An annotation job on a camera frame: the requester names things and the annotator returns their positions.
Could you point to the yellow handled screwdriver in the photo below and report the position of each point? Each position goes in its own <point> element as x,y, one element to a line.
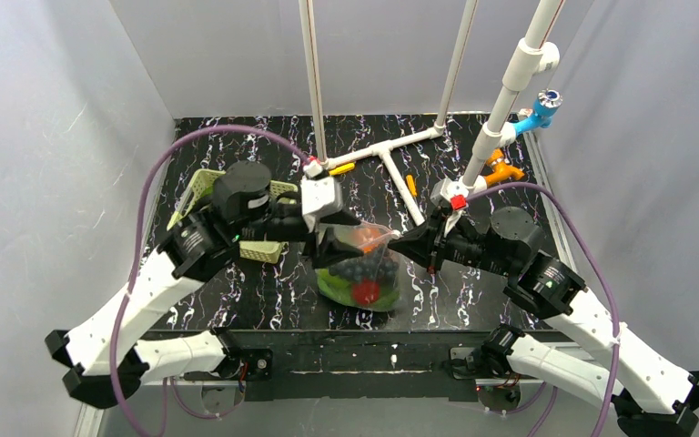
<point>342,169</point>

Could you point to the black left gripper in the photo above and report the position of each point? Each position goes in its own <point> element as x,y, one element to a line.
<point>319,246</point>

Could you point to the orange faucet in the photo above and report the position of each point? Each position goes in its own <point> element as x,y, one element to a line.
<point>501,169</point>

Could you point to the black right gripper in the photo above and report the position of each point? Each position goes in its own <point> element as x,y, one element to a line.
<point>437,242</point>

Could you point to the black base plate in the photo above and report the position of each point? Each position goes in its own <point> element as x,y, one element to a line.
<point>362,364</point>

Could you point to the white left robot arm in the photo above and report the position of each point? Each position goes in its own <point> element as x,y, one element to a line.
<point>204,242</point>

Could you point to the green apple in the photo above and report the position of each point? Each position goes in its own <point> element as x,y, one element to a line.
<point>335,288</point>

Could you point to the dark grape bunch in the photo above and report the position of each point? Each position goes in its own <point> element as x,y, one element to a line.
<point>380,265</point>

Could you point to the red apple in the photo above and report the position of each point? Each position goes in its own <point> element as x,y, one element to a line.
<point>366,293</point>

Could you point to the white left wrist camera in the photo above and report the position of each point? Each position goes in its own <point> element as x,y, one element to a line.
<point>321,194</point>

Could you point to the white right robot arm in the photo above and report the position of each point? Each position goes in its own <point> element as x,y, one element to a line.
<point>650,395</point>

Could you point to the pale green plastic basket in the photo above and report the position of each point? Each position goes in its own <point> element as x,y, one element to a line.
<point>200,185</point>

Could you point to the white pvc pipe frame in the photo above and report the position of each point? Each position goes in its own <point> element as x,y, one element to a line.
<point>381,150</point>

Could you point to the clear zip top bag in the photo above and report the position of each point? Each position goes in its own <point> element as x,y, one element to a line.
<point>345,233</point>

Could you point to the green leafy vegetable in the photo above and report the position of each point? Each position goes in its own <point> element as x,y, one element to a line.
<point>388,299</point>

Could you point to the white faucet pipe stand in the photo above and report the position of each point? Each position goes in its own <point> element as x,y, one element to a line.
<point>533,55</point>

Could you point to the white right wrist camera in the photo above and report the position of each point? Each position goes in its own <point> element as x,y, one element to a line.
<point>451,193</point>

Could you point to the aluminium rail frame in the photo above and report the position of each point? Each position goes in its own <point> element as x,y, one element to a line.
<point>120,323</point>

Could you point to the blue faucet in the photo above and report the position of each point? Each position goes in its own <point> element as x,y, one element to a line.
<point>544,108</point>

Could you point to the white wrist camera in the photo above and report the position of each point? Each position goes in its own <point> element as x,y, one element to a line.
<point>451,193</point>
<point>321,194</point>

